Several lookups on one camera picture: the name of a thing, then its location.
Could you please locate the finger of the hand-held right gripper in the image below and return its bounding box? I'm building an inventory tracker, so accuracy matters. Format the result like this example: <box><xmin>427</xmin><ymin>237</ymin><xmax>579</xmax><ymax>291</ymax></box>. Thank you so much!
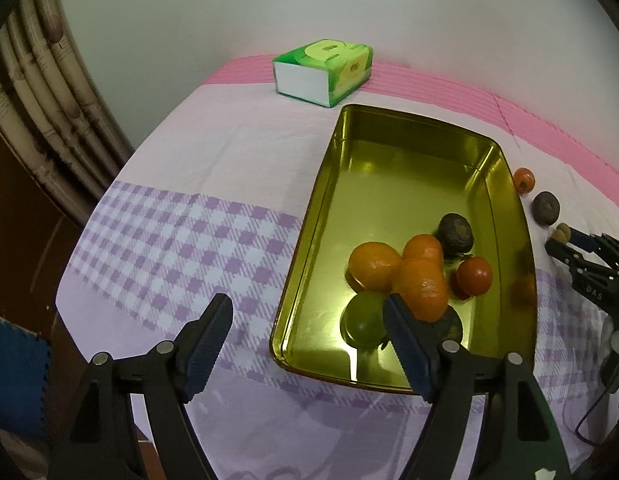
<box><xmin>568</xmin><ymin>227</ymin><xmax>619</xmax><ymax>263</ymax></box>
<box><xmin>545</xmin><ymin>239</ymin><xmax>597</xmax><ymax>283</ymax></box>

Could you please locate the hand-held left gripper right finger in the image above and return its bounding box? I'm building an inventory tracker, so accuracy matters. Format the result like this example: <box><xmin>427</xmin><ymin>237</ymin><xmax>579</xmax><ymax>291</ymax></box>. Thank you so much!
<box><xmin>382</xmin><ymin>293</ymin><xmax>573</xmax><ymax>480</ymax></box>

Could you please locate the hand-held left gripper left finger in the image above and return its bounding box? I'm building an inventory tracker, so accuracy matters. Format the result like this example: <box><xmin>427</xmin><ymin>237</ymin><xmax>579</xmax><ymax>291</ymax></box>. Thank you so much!
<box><xmin>46</xmin><ymin>292</ymin><xmax>235</xmax><ymax>480</ymax></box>

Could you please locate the green apple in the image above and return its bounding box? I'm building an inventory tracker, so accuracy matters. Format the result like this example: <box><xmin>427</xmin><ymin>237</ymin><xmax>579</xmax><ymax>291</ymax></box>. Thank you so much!
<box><xmin>342</xmin><ymin>291</ymin><xmax>393</xmax><ymax>347</ymax></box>

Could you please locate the orange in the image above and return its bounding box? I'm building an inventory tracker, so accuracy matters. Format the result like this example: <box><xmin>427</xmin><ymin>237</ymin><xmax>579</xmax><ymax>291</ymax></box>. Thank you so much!
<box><xmin>403</xmin><ymin>234</ymin><xmax>444</xmax><ymax>263</ymax></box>
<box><xmin>348</xmin><ymin>242</ymin><xmax>404</xmax><ymax>294</ymax></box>
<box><xmin>392</xmin><ymin>258</ymin><xmax>450</xmax><ymax>322</ymax></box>

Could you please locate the red tomato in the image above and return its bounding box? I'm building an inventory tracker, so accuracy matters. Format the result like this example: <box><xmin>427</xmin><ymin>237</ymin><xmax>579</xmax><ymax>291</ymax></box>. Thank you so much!
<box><xmin>456</xmin><ymin>257</ymin><xmax>493</xmax><ymax>297</ymax></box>

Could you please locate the gold metal tin tray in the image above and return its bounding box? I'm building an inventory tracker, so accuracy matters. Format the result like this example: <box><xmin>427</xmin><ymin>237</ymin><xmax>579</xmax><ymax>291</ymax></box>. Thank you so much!
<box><xmin>270</xmin><ymin>104</ymin><xmax>537</xmax><ymax>396</ymax></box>

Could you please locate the dark brown passion fruit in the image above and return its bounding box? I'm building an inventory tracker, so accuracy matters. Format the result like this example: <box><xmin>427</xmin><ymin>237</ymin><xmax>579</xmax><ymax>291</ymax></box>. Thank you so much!
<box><xmin>436</xmin><ymin>213</ymin><xmax>474</xmax><ymax>256</ymax></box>
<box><xmin>429</xmin><ymin>306</ymin><xmax>464</xmax><ymax>346</ymax></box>
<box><xmin>532</xmin><ymin>191</ymin><xmax>561</xmax><ymax>226</ymax></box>

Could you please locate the small orange-red tomato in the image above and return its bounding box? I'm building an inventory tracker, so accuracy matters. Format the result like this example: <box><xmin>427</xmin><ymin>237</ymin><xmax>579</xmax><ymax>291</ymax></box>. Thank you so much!
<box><xmin>512</xmin><ymin>167</ymin><xmax>535</xmax><ymax>194</ymax></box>

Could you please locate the white and purple checked cloth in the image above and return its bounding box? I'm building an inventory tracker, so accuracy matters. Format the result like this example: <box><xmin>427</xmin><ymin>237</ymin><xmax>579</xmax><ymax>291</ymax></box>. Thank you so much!
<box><xmin>56</xmin><ymin>82</ymin><xmax>619</xmax><ymax>480</ymax></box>

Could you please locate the blue foam mat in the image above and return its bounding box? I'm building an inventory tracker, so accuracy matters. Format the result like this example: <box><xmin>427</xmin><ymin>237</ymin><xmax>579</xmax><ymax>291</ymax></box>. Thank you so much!
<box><xmin>0</xmin><ymin>310</ymin><xmax>52</xmax><ymax>443</ymax></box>

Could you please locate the pink foam mat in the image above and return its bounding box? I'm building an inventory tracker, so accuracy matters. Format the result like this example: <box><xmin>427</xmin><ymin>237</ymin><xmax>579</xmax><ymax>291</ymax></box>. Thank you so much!
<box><xmin>203</xmin><ymin>55</ymin><xmax>619</xmax><ymax>197</ymax></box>

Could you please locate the green tissue box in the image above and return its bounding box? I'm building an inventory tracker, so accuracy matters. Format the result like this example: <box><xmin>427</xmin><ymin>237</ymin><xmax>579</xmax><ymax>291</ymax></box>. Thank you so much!
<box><xmin>272</xmin><ymin>38</ymin><xmax>374</xmax><ymax>108</ymax></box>

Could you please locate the bamboo furniture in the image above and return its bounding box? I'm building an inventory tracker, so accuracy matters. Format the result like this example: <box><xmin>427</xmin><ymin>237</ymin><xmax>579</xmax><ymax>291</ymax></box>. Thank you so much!
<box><xmin>0</xmin><ymin>0</ymin><xmax>132</xmax><ymax>226</ymax></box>

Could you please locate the black cable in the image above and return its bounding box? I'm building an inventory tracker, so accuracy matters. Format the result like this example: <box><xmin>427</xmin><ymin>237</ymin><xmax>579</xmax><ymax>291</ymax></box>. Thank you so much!
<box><xmin>574</xmin><ymin>330</ymin><xmax>619</xmax><ymax>447</ymax></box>

